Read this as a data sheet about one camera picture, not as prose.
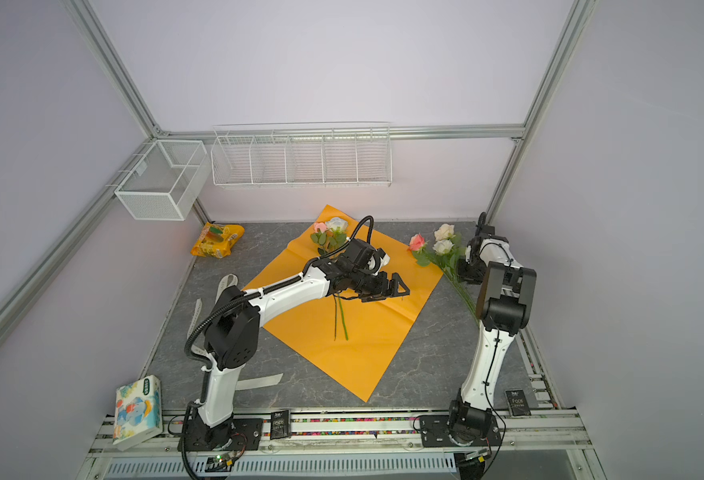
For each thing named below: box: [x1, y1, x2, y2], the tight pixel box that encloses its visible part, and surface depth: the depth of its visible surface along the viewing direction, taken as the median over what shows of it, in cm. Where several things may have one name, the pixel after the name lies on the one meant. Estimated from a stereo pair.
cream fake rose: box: [434, 223, 456, 241], surface depth 115 cm
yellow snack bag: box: [191, 222, 245, 259], surface depth 111 cm
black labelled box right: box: [504, 389, 532, 416], surface depth 79 cm
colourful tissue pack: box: [113, 375, 163, 451], surface depth 74 cm
